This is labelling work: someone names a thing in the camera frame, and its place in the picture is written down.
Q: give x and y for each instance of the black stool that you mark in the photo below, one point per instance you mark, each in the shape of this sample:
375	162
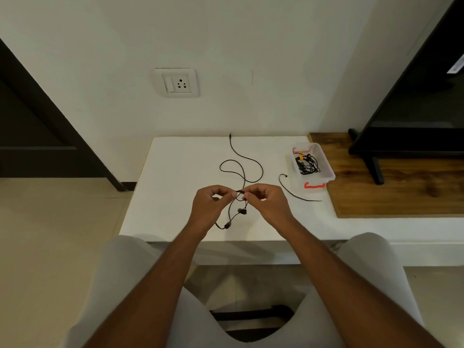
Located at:
253	315

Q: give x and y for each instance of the clear box with red clips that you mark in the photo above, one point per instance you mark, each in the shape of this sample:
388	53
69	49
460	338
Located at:
320	177

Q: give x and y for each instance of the person's right forearm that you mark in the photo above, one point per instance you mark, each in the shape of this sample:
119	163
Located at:
355	293

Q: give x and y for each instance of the white wall socket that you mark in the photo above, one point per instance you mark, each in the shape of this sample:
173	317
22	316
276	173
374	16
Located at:
176	82

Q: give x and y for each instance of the person's right hand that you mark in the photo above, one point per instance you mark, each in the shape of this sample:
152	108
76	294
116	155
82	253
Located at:
275	210

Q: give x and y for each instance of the person's left hand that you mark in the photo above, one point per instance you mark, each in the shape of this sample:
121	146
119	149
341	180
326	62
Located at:
206	210

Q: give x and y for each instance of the dark brown door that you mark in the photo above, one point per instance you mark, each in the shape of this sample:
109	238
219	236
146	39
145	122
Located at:
25	134

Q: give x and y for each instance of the black door frame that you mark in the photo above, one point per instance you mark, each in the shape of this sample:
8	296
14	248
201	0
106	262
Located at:
69	137

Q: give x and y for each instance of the wooden cabinet top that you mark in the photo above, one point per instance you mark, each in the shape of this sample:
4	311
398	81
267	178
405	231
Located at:
398	195

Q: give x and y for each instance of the black television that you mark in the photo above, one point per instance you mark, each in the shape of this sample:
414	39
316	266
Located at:
420	115

